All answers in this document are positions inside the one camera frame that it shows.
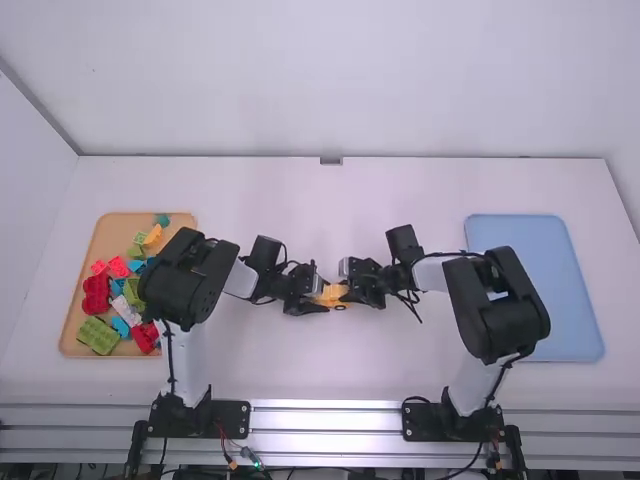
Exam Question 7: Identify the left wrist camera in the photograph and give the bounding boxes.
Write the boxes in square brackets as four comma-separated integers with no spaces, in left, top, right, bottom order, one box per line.
[305,272,327,300]

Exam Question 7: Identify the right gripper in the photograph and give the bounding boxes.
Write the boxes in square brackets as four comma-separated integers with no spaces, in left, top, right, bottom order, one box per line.
[346,256,387,311]

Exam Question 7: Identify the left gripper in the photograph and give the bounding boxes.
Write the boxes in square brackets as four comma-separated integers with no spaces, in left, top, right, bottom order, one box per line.
[282,260,332,317]

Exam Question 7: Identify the tan tray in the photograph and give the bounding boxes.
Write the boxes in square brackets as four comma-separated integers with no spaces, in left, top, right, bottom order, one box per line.
[58,212,201,359]

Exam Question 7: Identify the blue mat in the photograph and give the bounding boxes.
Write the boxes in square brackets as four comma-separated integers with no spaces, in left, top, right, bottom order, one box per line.
[463,213,606,365]

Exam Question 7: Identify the black cable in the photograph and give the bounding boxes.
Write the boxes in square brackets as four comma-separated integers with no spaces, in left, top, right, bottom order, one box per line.
[390,290,424,326]
[159,319,177,401]

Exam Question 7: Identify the white toy brick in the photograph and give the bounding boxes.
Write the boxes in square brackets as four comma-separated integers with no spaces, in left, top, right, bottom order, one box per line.
[110,294,144,328]

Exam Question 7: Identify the red wire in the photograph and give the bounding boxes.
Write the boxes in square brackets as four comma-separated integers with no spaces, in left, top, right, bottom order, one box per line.
[213,422,240,472]

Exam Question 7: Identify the yellow toy car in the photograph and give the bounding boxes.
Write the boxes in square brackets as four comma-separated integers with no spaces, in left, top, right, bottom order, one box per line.
[315,282,351,314]

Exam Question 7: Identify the silver rails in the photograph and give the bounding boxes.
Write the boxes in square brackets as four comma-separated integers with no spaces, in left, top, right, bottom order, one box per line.
[0,398,640,471]

